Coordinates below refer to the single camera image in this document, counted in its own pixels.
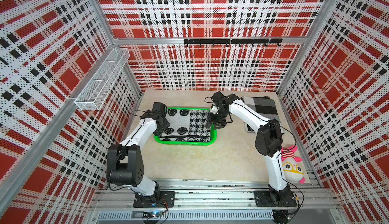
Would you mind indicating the pink white plush toy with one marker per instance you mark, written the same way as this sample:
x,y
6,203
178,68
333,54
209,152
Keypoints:
x,y
293,171

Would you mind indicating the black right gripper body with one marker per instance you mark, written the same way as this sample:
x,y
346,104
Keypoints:
x,y
219,119

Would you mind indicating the grey black white checked scarf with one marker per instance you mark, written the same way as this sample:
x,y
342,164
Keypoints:
x,y
263,106

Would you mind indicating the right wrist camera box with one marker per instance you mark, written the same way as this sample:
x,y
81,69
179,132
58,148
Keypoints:
x,y
217,97

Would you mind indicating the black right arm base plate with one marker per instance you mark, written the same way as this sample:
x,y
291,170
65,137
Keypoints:
x,y
272,199

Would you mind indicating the green plastic basket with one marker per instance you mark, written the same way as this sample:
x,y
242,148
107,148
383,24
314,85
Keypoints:
x,y
182,143

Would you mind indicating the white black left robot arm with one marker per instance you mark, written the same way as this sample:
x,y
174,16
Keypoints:
x,y
125,165

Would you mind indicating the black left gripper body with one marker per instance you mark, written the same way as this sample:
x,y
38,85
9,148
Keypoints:
x,y
164,124

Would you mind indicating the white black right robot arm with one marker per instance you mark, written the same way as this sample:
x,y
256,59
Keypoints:
x,y
268,138

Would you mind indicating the black wall hook rail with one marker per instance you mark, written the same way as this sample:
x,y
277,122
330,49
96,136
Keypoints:
x,y
234,41

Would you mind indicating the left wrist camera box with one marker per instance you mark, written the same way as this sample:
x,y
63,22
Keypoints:
x,y
159,107

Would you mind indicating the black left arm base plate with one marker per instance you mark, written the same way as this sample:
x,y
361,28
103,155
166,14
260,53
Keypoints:
x,y
160,199

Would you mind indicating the green circuit board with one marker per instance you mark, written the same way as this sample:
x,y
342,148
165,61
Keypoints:
x,y
151,215

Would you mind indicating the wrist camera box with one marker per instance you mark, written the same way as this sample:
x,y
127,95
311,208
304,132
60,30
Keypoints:
x,y
159,107
217,97

